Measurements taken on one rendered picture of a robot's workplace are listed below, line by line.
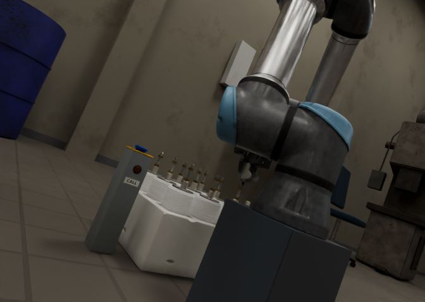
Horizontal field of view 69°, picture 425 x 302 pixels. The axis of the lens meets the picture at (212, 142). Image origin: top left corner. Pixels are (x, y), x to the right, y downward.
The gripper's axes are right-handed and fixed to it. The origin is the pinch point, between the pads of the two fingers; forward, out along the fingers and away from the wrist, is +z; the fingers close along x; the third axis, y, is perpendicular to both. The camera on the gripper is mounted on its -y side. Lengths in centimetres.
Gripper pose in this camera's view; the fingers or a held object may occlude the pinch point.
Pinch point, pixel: (240, 183)
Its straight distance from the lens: 118.6
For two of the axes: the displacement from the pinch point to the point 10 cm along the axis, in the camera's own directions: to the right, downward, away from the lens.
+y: 6.0, 1.6, -7.8
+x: 7.0, 3.6, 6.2
